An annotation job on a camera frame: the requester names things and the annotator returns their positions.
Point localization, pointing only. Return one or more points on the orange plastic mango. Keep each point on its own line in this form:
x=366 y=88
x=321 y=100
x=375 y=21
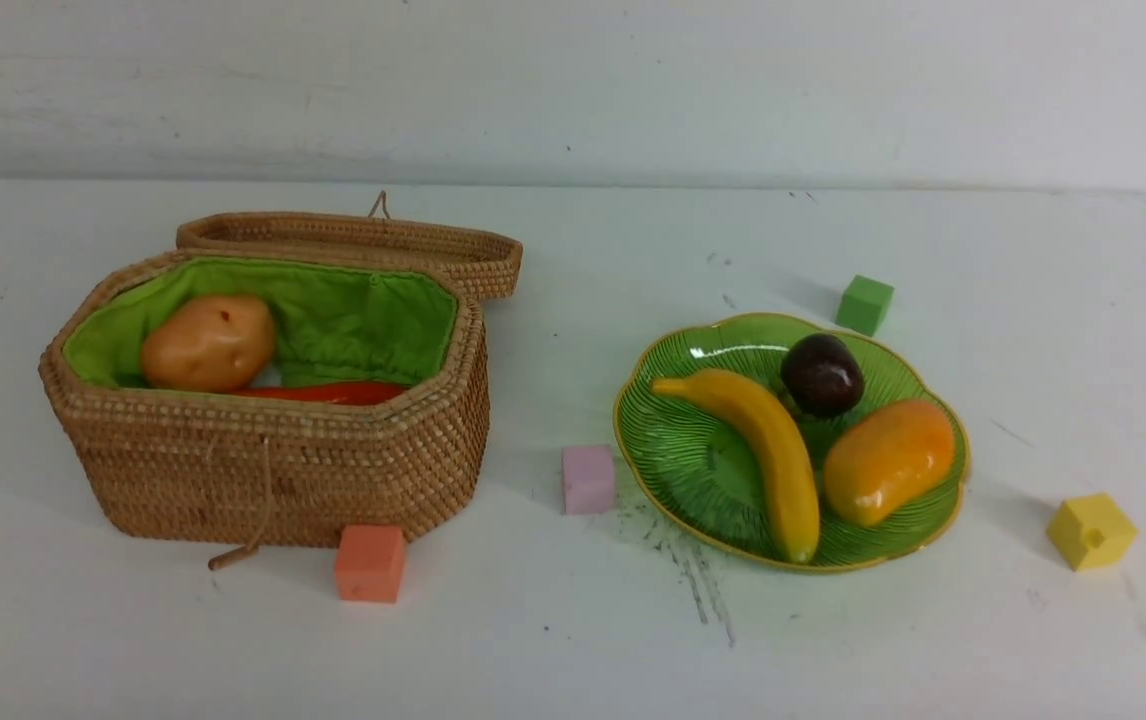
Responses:
x=889 y=458

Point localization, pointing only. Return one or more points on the dark purple plastic mangosteen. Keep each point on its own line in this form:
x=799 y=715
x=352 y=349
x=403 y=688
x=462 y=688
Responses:
x=821 y=376

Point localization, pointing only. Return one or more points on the orange plastic carrot green leaves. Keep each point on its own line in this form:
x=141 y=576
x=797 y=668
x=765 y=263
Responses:
x=346 y=393

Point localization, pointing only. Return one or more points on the woven wicker basket green lining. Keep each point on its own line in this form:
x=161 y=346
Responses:
x=177 y=465

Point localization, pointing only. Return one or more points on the green foam cube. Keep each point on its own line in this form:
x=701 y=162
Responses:
x=864 y=305

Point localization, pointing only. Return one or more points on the green glass leaf plate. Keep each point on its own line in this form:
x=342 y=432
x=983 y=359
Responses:
x=699 y=473

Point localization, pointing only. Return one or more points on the yellow plastic banana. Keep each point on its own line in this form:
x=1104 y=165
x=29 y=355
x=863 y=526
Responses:
x=792 y=503

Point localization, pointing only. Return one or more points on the woven wicker basket lid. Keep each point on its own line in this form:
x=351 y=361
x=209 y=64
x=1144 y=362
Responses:
x=483 y=265

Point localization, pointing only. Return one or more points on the brown plastic potato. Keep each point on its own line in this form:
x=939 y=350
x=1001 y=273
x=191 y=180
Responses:
x=213 y=343

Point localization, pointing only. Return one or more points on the yellow foam cube with hole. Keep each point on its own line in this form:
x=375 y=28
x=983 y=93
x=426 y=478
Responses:
x=1091 y=532

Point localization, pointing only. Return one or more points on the pink foam cube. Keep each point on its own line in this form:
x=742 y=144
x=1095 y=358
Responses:
x=588 y=480

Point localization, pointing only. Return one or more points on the orange foam cube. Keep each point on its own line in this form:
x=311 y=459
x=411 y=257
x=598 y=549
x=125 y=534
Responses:
x=369 y=563

